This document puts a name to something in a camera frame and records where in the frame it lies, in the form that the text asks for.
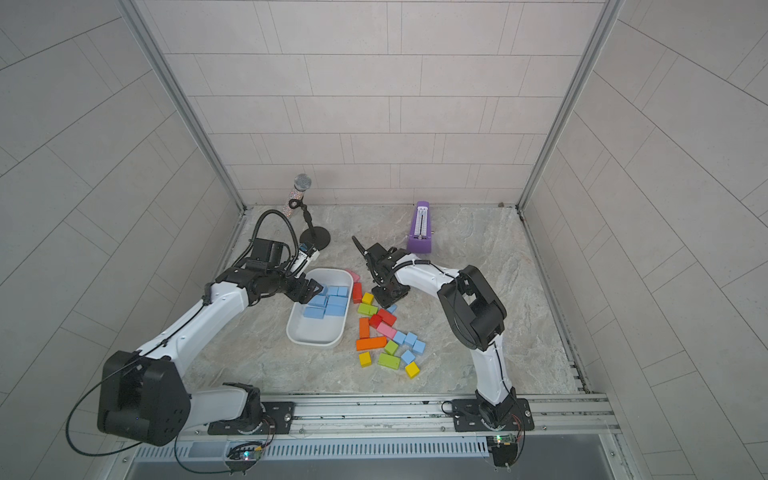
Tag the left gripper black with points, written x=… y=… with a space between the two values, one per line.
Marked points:
x=299 y=294

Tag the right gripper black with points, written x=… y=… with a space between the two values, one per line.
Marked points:
x=383 y=299

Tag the white plastic tray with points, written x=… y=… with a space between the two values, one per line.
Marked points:
x=321 y=322

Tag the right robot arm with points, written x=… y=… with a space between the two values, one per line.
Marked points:
x=474 y=312

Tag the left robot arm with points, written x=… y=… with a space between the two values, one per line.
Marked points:
x=142 y=394

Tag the pink block upper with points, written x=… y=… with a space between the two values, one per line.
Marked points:
x=356 y=278

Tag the pink block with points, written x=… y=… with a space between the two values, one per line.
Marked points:
x=386 y=330
x=356 y=278

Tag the red block by tray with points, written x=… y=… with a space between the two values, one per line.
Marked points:
x=357 y=293

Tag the purple metronome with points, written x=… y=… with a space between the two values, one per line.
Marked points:
x=420 y=233

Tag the green block upper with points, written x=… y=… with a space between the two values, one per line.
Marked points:
x=366 y=310

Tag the green block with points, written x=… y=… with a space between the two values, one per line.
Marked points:
x=389 y=361
x=366 y=310

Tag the red block centre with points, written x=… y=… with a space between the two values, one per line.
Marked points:
x=382 y=316

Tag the black microphone stand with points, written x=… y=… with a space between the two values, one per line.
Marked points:
x=314 y=236

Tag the short orange block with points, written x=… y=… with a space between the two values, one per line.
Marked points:
x=364 y=328

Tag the pink block centre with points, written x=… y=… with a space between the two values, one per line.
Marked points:
x=386 y=330

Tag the long orange block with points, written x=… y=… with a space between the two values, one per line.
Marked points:
x=371 y=343

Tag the small green cube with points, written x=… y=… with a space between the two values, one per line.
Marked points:
x=391 y=347

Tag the blue cube right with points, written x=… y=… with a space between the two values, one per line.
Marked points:
x=419 y=347

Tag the blue cube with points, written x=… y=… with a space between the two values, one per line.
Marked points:
x=407 y=357
x=419 y=347

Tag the rhinestone silver microphone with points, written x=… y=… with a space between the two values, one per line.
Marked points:
x=302 y=183

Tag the yellow cube front left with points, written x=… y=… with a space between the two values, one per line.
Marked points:
x=365 y=359

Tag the blue cube front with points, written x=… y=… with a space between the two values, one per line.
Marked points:
x=407 y=357

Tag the green block front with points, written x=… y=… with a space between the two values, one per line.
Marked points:
x=389 y=361

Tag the yellow cube front right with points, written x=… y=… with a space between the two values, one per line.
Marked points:
x=412 y=370

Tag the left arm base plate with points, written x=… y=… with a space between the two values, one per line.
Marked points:
x=273 y=418

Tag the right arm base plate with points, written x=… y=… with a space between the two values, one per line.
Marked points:
x=478 y=415

